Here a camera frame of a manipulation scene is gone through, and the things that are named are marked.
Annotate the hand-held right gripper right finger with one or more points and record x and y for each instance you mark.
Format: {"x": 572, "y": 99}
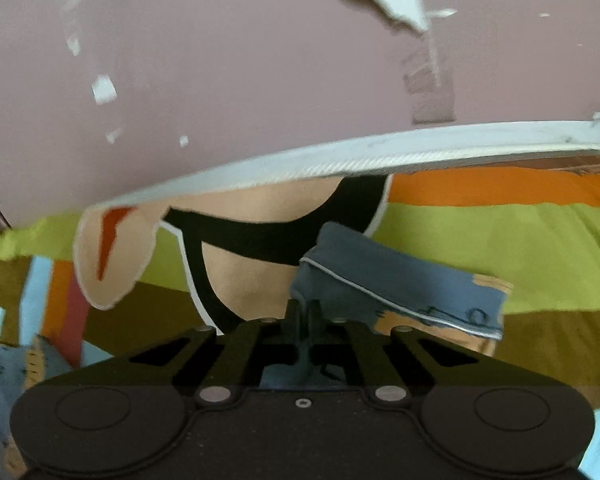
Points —
{"x": 315, "y": 321}

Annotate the white mattress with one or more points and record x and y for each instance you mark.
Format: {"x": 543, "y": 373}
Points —
{"x": 330, "y": 160}

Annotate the blue printed pants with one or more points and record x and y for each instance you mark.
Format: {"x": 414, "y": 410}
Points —
{"x": 360, "y": 270}

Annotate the colourful striped blanket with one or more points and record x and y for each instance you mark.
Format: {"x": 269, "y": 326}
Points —
{"x": 555, "y": 250}

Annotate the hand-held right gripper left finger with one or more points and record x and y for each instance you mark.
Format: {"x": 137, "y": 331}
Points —
{"x": 293, "y": 321}

